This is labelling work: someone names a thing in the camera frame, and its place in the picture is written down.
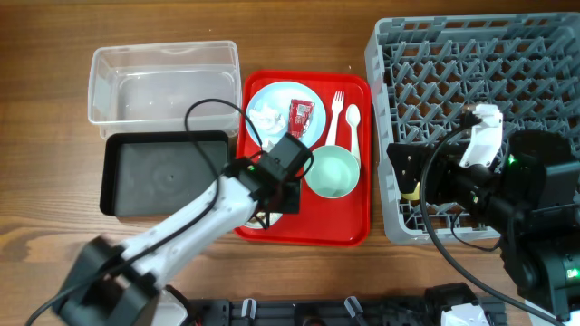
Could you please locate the yellow plastic cup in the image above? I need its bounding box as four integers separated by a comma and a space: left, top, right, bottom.
401, 182, 421, 201

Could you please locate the light blue small bowl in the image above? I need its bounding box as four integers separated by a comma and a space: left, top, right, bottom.
244, 212, 283, 229

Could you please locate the white napkin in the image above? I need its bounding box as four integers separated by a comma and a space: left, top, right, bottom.
248, 102, 287, 135

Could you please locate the red ketchup packet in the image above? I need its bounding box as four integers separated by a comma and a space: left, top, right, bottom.
288, 99, 314, 139

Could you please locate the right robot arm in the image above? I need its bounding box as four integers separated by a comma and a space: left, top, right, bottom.
387, 130, 579, 324

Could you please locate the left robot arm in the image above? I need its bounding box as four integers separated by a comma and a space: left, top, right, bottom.
49, 134, 313, 325

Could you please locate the grey dishwasher rack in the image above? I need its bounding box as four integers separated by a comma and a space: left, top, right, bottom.
364, 13, 579, 245

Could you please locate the black waste tray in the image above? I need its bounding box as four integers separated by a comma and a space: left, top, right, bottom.
100, 130, 230, 217

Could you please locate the mint green bowl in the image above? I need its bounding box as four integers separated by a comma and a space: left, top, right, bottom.
305, 145, 361, 199

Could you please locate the light blue plate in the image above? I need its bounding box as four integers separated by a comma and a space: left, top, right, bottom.
246, 81, 326, 149

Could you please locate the red serving tray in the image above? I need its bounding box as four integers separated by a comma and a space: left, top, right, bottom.
235, 70, 372, 246

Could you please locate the white plastic fork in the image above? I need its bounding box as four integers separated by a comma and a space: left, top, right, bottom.
325, 91, 344, 145

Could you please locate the white plastic spoon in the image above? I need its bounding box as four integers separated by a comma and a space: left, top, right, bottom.
345, 104, 361, 165

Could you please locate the clear plastic bin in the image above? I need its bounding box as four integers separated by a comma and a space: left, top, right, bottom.
87, 40, 242, 139

